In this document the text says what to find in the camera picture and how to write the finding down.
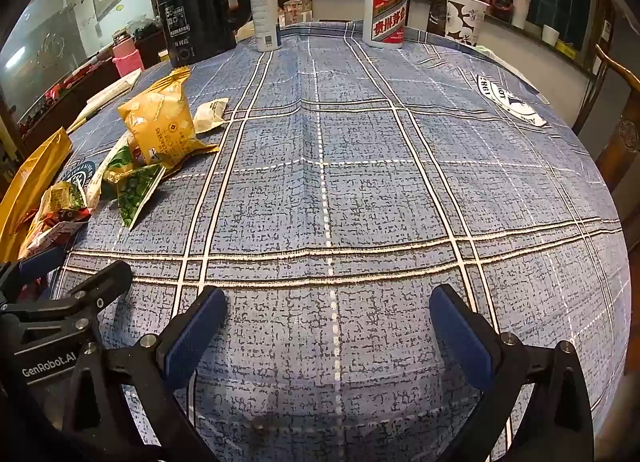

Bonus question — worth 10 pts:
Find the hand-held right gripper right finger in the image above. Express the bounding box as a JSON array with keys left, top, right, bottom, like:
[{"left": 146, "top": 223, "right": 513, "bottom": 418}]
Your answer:
[{"left": 429, "top": 284, "right": 596, "bottom": 462}]

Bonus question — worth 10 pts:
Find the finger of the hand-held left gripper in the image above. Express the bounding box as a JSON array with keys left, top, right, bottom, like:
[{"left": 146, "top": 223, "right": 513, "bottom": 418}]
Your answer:
[
  {"left": 0, "top": 246, "right": 68, "bottom": 305},
  {"left": 0, "top": 261, "right": 134, "bottom": 330}
]

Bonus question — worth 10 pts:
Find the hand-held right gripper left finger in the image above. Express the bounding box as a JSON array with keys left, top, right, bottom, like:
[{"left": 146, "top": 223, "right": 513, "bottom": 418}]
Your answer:
[{"left": 62, "top": 286, "right": 228, "bottom": 462}]

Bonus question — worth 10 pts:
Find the red white snack packet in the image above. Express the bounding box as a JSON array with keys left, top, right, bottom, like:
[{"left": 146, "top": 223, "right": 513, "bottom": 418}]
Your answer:
[{"left": 20, "top": 209, "right": 91, "bottom": 260}]

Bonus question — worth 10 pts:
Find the gold box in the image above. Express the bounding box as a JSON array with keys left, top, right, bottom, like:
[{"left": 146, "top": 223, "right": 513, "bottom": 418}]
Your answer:
[{"left": 0, "top": 127, "right": 73, "bottom": 263}]

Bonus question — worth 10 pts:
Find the green triangular snack packet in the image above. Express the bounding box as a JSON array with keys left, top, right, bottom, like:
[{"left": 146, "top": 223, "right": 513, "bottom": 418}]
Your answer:
[{"left": 116, "top": 164, "right": 167, "bottom": 230}]

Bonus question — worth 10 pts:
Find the green white-edged snack packet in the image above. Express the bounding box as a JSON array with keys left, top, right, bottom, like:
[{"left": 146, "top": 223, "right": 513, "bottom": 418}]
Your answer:
[{"left": 87, "top": 134, "right": 146, "bottom": 203}]

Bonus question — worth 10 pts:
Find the large yellow snack bag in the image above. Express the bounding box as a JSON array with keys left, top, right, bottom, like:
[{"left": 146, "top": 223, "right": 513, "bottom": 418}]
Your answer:
[{"left": 117, "top": 66, "right": 221, "bottom": 167}]

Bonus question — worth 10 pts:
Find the small beige snack packet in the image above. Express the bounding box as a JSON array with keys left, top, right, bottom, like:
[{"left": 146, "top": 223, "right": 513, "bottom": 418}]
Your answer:
[{"left": 192, "top": 98, "right": 230, "bottom": 134}]

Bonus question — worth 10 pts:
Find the blue plaid tablecloth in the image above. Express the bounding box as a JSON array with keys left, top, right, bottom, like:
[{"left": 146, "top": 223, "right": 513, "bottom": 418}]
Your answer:
[{"left": 50, "top": 20, "right": 632, "bottom": 462}]

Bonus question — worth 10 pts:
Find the white flat box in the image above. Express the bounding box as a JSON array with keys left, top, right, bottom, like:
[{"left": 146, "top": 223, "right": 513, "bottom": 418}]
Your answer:
[{"left": 67, "top": 69, "right": 143, "bottom": 133}]

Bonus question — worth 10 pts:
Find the etched glass screen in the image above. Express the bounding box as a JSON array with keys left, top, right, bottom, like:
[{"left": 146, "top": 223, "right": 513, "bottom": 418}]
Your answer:
[{"left": 0, "top": 0, "right": 166, "bottom": 127}]

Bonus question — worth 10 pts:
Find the pink water bottle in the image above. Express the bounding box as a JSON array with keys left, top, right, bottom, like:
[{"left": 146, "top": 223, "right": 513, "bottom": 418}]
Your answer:
[{"left": 111, "top": 38, "right": 145, "bottom": 77}]

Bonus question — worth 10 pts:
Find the black electric kettle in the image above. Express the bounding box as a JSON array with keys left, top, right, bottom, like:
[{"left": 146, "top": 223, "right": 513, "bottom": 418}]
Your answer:
[{"left": 156, "top": 0, "right": 251, "bottom": 67}]

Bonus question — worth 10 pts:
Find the white spray bottle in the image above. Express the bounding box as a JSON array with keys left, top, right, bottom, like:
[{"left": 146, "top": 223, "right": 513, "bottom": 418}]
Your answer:
[{"left": 250, "top": 0, "right": 282, "bottom": 52}]

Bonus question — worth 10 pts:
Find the floral paper cup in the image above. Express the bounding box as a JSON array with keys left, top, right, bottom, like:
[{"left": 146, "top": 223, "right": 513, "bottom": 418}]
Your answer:
[{"left": 444, "top": 0, "right": 488, "bottom": 46}]

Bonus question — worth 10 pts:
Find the white liquor bottle red cap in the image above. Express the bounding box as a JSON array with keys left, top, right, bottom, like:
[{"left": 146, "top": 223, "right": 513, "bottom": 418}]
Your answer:
[{"left": 363, "top": 0, "right": 410, "bottom": 47}]

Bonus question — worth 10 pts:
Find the white tumbler with straw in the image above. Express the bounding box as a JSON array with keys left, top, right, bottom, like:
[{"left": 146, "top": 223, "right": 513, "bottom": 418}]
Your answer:
[{"left": 505, "top": 0, "right": 531, "bottom": 30}]

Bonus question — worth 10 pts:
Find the clear glass bottle red cap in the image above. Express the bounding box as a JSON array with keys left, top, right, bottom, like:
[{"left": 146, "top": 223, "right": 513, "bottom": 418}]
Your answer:
[{"left": 281, "top": 0, "right": 313, "bottom": 27}]

